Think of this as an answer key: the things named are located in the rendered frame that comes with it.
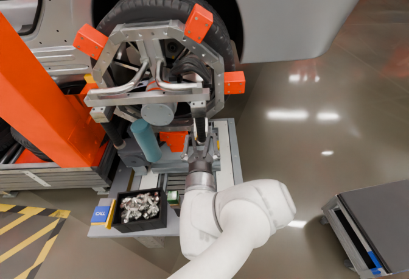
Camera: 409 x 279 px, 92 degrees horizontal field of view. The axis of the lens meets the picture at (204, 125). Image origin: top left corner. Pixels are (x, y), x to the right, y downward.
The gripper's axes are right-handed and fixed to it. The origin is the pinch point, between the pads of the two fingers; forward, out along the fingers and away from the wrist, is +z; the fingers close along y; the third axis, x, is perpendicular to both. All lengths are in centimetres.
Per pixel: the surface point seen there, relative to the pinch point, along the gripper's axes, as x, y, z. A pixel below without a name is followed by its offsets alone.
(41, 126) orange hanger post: 1, -64, 3
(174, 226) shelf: -38.1, -14.8, -23.7
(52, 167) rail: -44, -95, 12
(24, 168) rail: -44, -113, 13
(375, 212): -49, 80, -17
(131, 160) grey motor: -49, -49, 18
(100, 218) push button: -35, -48, -21
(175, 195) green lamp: -17.1, -10.9, -18.6
